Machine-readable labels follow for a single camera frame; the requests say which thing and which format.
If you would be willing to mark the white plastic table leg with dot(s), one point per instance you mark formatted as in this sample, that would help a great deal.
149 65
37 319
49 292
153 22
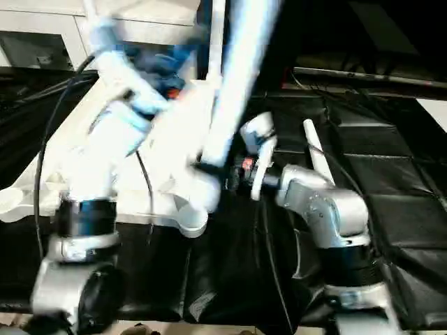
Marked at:
217 45
241 70
316 146
92 14

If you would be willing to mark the white plastic table top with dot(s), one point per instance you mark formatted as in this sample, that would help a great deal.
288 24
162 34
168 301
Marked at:
63 164

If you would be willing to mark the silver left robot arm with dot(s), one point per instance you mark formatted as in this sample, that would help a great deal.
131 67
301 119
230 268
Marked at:
87 174

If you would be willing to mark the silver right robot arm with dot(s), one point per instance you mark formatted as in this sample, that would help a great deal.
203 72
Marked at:
324 209

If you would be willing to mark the black mat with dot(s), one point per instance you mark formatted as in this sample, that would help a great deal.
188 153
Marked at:
244 272

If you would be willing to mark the black case with yellow label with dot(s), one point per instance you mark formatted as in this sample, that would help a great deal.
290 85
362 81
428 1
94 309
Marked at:
279 42

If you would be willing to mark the white cabinet with windows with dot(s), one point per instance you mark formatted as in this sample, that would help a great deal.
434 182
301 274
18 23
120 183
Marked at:
35 21

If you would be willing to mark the silver metal bar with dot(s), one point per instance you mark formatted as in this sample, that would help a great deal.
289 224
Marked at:
377 77

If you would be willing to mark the white flat board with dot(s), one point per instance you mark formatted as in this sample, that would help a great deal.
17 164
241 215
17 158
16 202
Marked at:
434 111

